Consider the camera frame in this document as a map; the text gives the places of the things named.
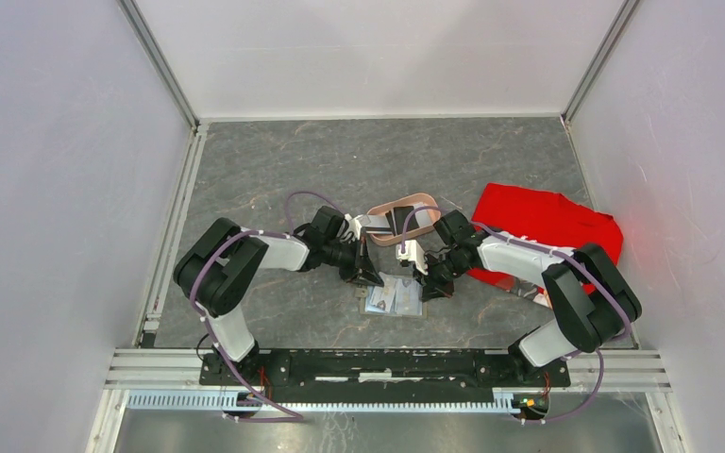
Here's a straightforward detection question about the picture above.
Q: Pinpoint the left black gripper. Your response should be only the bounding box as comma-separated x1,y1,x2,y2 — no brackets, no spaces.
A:
323,235,383,288

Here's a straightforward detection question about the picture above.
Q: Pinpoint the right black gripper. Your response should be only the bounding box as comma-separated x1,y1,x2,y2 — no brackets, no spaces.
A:
413,247,471,302

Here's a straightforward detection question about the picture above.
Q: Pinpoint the grey card holder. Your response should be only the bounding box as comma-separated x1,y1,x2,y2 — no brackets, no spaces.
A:
354,274,428,318

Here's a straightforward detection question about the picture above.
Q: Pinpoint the pink oval tray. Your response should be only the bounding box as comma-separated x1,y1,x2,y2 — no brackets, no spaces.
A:
363,193,442,246

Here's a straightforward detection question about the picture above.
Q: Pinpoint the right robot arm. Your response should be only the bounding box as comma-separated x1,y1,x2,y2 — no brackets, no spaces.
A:
397,210,642,385

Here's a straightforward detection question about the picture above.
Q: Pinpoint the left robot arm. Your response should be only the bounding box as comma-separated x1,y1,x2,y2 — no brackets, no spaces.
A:
172,206,384,385

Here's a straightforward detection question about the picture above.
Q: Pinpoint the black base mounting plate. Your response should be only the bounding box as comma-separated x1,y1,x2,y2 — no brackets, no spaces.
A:
235,348,571,404

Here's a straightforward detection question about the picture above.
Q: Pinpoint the red printed t-shirt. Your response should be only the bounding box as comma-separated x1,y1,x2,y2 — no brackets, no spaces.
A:
465,182,625,310

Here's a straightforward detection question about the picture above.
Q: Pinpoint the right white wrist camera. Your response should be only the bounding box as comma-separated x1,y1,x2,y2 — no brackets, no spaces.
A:
396,240,429,276

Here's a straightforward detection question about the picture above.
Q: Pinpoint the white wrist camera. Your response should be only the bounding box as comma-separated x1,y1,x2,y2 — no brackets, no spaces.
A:
396,240,429,276
340,213,370,243

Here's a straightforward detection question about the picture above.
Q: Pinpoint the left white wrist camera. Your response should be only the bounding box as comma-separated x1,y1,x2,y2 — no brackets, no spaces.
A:
340,213,370,243

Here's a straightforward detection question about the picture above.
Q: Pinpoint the aluminium frame rail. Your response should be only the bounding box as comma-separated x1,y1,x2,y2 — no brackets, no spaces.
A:
105,349,671,415

